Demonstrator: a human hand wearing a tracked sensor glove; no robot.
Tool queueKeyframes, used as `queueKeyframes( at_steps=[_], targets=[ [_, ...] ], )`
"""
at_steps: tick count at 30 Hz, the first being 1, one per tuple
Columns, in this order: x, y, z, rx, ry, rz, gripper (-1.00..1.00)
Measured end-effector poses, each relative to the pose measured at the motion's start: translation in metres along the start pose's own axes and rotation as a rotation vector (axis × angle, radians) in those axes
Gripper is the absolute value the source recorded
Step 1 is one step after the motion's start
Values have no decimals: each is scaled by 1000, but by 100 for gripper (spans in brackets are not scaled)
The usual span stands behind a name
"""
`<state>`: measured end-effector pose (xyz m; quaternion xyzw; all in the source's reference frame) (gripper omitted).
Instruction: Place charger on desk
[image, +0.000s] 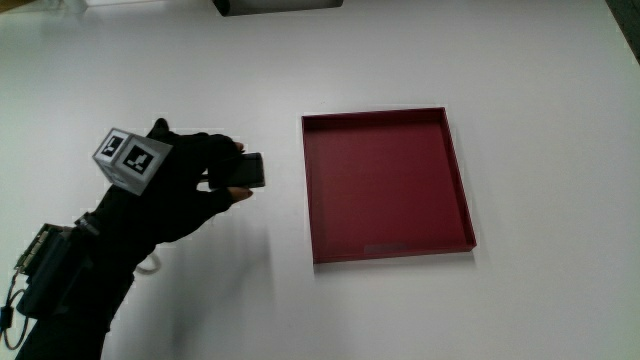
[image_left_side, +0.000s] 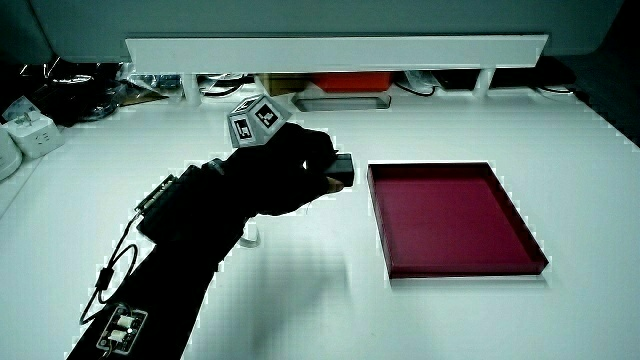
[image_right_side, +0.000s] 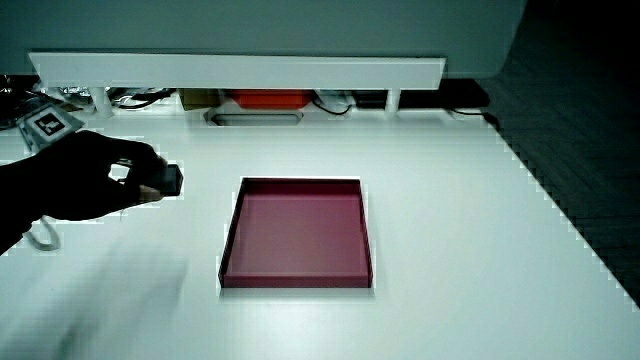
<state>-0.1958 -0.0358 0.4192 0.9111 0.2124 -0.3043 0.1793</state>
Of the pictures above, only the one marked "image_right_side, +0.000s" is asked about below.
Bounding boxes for person's left hand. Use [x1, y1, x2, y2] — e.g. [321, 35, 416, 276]
[18, 103, 169, 223]

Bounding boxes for black charger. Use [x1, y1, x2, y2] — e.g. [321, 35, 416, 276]
[148, 163, 185, 198]

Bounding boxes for person's left forearm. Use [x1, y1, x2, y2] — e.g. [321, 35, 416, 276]
[0, 155, 47, 256]

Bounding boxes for white desk shelf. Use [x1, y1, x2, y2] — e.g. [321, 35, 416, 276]
[28, 51, 447, 120]

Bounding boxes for white desk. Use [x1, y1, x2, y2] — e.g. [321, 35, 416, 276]
[0, 106, 640, 360]

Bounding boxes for crumpled silver foil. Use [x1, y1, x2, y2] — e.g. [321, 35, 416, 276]
[53, 85, 97, 102]

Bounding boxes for brown cardboard box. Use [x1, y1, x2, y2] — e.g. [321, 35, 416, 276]
[178, 88, 222, 112]

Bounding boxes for orange box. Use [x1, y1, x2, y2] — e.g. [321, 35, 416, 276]
[227, 89, 315, 111]

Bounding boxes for maroon tray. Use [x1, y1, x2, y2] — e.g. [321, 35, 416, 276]
[217, 176, 375, 290]

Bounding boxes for white adapter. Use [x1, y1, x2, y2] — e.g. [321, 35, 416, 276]
[314, 89, 354, 114]

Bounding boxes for white glove cable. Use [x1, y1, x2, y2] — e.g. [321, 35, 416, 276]
[22, 215, 62, 253]

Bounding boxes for tangled black cables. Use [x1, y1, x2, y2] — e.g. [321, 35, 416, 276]
[110, 88, 177, 111]

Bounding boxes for black cable with plug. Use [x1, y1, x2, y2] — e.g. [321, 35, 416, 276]
[446, 107, 502, 132]

